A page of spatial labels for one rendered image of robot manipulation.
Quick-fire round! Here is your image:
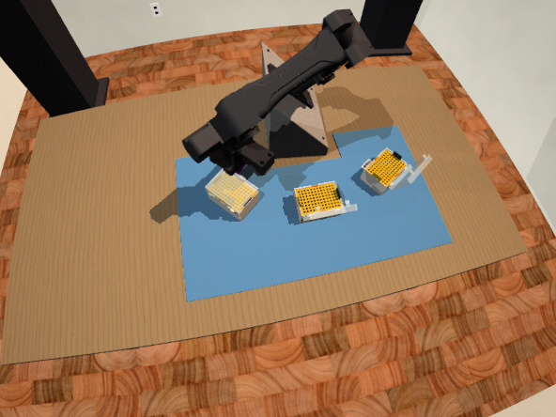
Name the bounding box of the blue flat mat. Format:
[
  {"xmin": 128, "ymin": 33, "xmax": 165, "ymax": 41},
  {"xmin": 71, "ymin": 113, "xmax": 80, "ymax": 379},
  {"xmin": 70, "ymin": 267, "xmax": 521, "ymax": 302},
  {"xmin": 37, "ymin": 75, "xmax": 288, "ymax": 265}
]
[{"xmin": 176, "ymin": 126, "xmax": 453, "ymax": 301}]

